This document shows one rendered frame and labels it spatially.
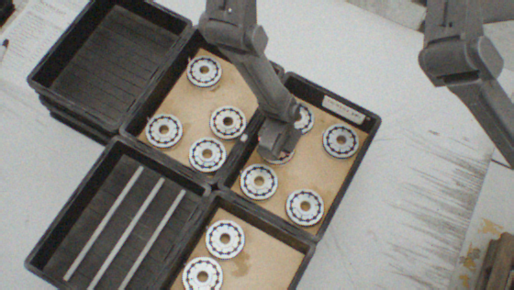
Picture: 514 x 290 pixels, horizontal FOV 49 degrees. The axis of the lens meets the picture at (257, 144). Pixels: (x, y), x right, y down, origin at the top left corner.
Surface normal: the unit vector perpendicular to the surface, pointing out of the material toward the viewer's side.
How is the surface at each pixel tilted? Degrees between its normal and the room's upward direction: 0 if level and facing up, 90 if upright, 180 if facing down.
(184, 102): 0
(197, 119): 0
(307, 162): 0
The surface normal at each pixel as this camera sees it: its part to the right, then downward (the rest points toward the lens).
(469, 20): 0.60, -0.04
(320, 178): 0.05, -0.37
